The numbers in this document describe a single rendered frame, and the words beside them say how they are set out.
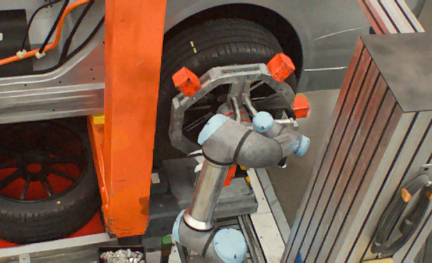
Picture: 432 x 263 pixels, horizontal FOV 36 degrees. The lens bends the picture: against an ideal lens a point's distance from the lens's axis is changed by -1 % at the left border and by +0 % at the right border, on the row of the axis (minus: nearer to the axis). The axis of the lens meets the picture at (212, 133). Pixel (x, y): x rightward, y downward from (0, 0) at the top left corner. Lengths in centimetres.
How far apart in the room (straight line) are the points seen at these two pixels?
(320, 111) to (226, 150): 234
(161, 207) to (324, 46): 106
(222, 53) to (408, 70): 139
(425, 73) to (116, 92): 111
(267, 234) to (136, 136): 133
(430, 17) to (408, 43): 396
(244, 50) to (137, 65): 73
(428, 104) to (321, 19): 164
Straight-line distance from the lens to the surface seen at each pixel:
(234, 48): 280
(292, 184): 390
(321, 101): 445
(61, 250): 307
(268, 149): 208
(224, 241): 230
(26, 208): 305
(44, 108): 300
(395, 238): 181
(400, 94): 144
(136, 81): 224
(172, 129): 290
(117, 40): 212
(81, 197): 307
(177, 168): 356
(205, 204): 225
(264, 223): 359
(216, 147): 209
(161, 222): 315
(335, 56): 323
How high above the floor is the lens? 293
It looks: 46 degrees down
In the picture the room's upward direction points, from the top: 10 degrees clockwise
